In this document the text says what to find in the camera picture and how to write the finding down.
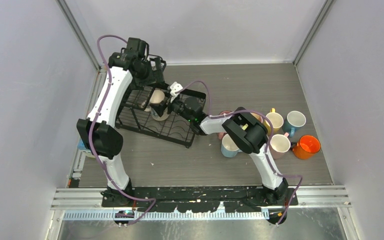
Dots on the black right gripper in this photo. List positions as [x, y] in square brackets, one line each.
[159, 108]

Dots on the cream cup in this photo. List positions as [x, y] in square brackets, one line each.
[154, 106]

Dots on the black wire dish rack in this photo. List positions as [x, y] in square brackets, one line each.
[132, 117]

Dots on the large pink mug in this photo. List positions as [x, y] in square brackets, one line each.
[220, 135]

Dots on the light blue cup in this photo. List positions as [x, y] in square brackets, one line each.
[228, 147]

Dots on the yellow mug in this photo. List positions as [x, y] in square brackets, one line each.
[276, 120]

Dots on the pink cup rack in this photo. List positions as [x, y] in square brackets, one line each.
[279, 145]

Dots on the blue floral mug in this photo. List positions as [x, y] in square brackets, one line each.
[293, 121]

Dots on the orange cup tier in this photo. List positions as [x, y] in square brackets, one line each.
[306, 147]

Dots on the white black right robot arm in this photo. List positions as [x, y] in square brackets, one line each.
[247, 133]

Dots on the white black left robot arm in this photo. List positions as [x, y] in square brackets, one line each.
[97, 131]

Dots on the colourful toy block pile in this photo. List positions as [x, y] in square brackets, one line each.
[82, 148]

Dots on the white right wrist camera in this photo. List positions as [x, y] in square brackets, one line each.
[174, 89]

